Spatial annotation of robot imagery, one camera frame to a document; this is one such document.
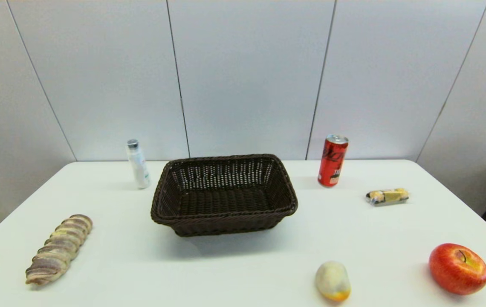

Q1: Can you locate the red soda can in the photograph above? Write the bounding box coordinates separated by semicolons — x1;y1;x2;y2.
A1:
318;134;349;188

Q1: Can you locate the yellow wrapped snack packet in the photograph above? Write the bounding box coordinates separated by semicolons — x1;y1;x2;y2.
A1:
365;188;410;207

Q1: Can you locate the dark brown wicker basket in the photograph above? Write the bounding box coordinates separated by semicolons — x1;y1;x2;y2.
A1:
150;154;299;237

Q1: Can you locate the red apple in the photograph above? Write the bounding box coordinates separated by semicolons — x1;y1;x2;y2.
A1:
429;243;486;295

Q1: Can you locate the white bottle with silver cap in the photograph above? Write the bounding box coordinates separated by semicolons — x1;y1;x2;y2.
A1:
126;139;151;190

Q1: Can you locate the long twisted marbled bread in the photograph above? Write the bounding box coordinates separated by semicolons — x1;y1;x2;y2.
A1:
25;214;93;286

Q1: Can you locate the yellow-green mango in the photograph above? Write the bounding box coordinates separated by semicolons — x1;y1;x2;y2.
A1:
315;261;352;303

